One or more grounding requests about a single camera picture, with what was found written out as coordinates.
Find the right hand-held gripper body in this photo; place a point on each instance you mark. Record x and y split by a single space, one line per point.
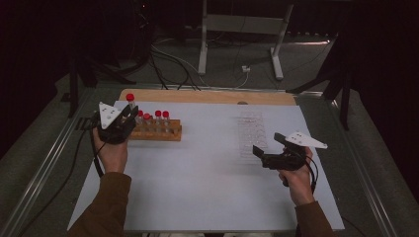
304 141

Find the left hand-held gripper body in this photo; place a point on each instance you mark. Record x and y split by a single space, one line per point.
108 115

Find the clear plastic tube rack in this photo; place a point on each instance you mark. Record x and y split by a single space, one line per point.
252 135

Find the wooden test tube rack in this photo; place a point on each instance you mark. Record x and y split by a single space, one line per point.
161 131

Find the person's left hand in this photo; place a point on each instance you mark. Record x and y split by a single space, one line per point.
113 156

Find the person's right hand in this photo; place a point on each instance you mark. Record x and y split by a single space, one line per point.
298 186

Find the black stand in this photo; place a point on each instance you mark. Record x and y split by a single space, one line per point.
344 98
73 89

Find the white table mat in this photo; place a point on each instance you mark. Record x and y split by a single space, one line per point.
204 184

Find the white plug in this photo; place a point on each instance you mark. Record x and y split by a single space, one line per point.
246 68

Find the aluminium rail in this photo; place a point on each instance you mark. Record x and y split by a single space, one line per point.
362 171
42 171

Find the grey metal stand frame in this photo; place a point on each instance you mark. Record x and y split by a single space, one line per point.
243 24

